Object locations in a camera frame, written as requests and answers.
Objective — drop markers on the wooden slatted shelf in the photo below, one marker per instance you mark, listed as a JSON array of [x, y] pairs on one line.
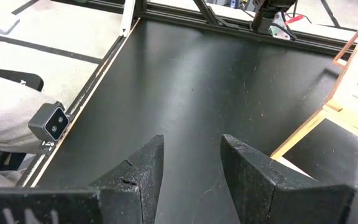
[[353, 102]]

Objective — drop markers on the black office chair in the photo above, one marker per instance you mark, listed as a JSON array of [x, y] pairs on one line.
[[17, 77]]

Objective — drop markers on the grey stereo camera box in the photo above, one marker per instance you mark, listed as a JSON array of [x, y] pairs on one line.
[[50, 123]]

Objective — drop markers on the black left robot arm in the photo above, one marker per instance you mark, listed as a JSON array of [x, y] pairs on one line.
[[266, 18]]

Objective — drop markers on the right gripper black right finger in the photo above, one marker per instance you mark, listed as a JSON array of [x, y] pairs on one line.
[[259, 193]]

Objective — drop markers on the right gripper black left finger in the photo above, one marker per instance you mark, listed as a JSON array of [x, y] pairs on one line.
[[135, 186]]

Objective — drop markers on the person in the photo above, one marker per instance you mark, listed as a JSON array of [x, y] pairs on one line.
[[5, 115]]

